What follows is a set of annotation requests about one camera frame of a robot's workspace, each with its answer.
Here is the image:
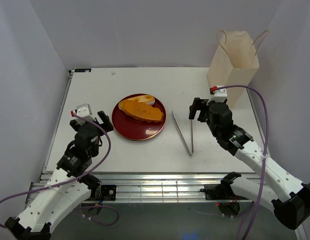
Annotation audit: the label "metal serving tongs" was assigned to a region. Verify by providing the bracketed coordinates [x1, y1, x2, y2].
[171, 110, 194, 157]

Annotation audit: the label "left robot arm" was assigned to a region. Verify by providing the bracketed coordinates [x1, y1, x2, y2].
[4, 104, 114, 240]

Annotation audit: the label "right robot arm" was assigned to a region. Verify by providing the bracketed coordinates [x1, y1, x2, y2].
[108, 96, 310, 230]

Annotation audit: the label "flat orange bread slice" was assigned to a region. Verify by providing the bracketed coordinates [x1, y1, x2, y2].
[119, 99, 164, 123]

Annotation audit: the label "long white baguette bread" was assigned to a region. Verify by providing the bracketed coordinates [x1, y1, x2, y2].
[126, 94, 156, 106]

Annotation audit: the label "cream paper bag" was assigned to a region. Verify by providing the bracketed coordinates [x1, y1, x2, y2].
[206, 29, 270, 109]

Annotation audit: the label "dark red round plate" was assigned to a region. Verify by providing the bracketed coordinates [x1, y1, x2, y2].
[111, 97, 167, 141]

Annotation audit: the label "black label sticker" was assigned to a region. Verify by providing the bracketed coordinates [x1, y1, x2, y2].
[74, 68, 92, 73]

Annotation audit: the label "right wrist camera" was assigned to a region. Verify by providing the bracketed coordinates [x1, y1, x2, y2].
[207, 85, 228, 105]

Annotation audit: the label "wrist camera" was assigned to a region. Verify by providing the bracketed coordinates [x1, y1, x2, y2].
[207, 85, 228, 105]
[70, 103, 95, 124]

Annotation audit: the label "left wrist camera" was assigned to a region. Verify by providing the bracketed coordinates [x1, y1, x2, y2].
[70, 103, 95, 124]

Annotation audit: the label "aluminium table frame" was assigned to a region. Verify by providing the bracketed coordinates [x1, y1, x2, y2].
[24, 68, 308, 240]

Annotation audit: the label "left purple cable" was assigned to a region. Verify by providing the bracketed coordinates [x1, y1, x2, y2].
[0, 113, 120, 228]

